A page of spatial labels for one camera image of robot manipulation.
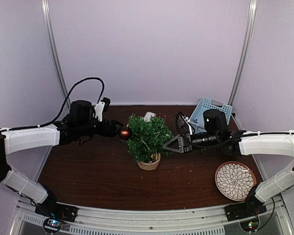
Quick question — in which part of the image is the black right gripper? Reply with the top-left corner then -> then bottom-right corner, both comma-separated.
163,132 -> 220,154

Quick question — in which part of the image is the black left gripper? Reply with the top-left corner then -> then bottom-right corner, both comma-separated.
77,117 -> 123,138

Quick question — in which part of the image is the brown shiny ball ornament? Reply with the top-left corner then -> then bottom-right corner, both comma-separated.
118,126 -> 132,140

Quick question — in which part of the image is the small green christmas tree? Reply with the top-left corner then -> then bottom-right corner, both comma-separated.
126,113 -> 173,163

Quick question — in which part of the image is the white cotton boll ornament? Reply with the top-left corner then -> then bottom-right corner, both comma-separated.
144,112 -> 156,122

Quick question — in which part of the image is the burlap tree pot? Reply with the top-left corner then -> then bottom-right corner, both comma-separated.
137,153 -> 161,171

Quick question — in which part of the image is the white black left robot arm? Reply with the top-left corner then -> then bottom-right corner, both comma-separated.
0,98 -> 123,217

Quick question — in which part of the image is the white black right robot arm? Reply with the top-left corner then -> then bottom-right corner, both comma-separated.
163,109 -> 294,216

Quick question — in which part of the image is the light blue plastic basket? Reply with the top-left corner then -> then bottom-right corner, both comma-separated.
190,98 -> 232,129

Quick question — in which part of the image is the floral patterned plate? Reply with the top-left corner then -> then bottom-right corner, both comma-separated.
215,162 -> 257,202

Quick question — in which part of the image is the right circuit board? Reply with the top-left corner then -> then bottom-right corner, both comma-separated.
240,218 -> 260,233

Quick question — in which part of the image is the circuit board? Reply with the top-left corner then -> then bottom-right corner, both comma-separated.
43,218 -> 63,233
240,218 -> 260,233

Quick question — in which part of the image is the left circuit board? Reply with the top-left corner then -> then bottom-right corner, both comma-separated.
43,218 -> 63,233

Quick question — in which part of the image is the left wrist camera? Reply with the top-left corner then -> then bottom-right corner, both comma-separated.
94,97 -> 111,122

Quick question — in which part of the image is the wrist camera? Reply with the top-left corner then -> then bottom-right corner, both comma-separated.
94,97 -> 111,122
175,111 -> 194,135

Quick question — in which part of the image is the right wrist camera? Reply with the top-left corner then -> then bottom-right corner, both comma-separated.
175,111 -> 194,135

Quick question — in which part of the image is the black braided right cable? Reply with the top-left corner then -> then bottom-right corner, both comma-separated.
175,115 -> 245,157

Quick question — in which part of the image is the black braided cable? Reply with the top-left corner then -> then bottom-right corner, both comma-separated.
36,77 -> 105,129
175,115 -> 245,157

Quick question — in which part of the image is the black braided left cable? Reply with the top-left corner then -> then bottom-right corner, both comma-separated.
36,77 -> 105,129

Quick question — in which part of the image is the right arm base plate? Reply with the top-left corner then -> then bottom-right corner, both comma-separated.
224,201 -> 267,221

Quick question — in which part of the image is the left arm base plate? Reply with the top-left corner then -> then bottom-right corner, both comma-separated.
35,203 -> 77,222

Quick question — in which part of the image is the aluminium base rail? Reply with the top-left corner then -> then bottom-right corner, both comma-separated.
9,190 -> 294,235

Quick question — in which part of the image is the left aluminium corner post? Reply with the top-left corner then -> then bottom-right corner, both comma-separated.
41,0 -> 68,98

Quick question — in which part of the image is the aluminium corner post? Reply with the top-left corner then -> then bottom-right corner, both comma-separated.
228,0 -> 258,106
41,0 -> 68,98

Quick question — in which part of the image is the right aluminium corner post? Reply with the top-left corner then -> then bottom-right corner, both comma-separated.
228,0 -> 258,106

